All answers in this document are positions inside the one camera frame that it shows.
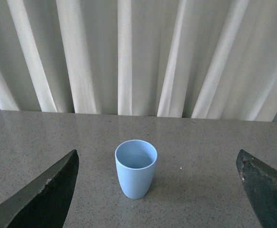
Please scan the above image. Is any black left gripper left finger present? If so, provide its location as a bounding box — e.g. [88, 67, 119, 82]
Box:
[0, 150, 79, 228]

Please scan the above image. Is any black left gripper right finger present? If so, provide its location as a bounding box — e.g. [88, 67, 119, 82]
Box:
[236, 150, 277, 228]

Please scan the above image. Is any light blue plastic cup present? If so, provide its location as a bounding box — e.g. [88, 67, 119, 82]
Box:
[115, 140, 158, 200]

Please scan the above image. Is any white pleated curtain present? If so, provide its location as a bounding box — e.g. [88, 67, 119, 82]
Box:
[0, 0, 277, 122]

